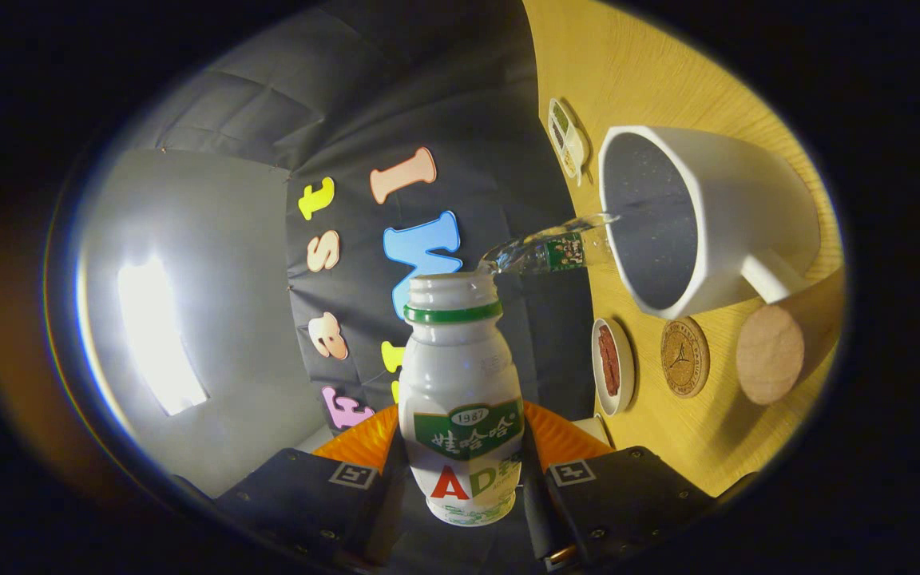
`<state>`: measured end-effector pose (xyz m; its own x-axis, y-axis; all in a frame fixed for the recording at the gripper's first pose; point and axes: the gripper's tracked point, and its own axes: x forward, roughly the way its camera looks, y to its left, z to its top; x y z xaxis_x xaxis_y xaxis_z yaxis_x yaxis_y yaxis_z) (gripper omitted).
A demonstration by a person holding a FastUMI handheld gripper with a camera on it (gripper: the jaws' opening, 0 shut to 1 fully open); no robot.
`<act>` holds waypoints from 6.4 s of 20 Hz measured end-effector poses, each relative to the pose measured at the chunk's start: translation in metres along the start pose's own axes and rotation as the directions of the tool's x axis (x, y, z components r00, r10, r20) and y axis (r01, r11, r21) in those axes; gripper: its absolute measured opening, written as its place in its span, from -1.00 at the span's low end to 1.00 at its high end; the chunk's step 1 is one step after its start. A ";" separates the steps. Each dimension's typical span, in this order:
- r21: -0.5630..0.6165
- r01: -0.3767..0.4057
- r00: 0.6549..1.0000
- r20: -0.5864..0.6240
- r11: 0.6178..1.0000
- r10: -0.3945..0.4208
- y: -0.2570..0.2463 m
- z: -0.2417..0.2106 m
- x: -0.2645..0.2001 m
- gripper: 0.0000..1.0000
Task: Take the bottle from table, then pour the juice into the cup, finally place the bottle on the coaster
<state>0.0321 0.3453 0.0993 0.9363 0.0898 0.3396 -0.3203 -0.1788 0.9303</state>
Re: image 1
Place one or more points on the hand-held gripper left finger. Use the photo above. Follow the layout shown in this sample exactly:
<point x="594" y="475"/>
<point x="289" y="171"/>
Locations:
<point x="300" y="495"/>

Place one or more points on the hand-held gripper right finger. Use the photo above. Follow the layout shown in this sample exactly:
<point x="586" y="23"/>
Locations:
<point x="628" y="495"/>

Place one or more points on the round cork coaster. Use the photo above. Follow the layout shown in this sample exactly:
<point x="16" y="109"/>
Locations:
<point x="685" y="359"/>

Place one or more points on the white juice bottle green label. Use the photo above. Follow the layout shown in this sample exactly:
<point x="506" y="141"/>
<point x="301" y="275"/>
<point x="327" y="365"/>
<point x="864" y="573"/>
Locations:
<point x="460" y="375"/>

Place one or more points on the clear plastic water bottle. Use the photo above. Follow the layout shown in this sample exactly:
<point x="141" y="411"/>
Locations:
<point x="540" y="252"/>

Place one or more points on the white toaster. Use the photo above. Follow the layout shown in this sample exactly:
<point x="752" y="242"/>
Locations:
<point x="590" y="430"/>

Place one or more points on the red meat slice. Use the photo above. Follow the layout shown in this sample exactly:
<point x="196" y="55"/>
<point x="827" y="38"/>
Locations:
<point x="608" y="343"/>
<point x="610" y="377"/>

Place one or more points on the round beige plate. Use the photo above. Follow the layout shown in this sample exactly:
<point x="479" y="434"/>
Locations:
<point x="628" y="367"/>

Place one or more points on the ceiling light panel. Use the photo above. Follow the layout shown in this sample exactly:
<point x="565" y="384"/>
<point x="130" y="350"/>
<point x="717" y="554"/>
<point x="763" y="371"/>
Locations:
<point x="160" y="335"/>

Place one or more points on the white divided dish with beans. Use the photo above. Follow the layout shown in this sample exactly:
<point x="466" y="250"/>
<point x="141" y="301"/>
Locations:
<point x="580" y="148"/>

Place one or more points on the black backdrop cloth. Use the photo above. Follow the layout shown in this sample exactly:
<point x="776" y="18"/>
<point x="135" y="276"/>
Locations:
<point x="428" y="96"/>

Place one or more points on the wooden table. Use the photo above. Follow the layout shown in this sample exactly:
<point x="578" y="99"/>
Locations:
<point x="668" y="64"/>

